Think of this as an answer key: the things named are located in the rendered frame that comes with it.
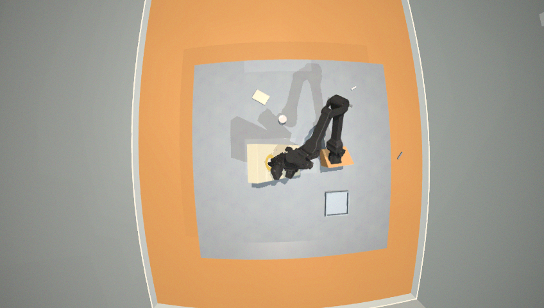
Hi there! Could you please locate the cream flat rectangular pad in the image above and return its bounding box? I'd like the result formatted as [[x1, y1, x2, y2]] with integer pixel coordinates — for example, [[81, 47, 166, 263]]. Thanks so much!
[[252, 90, 269, 105]]

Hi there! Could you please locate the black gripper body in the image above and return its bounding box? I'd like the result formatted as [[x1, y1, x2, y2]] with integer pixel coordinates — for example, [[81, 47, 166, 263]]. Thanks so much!
[[270, 146, 296, 180]]

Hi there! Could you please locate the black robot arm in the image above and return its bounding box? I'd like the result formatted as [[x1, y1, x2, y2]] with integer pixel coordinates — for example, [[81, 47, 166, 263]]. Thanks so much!
[[284, 95, 350, 179]]

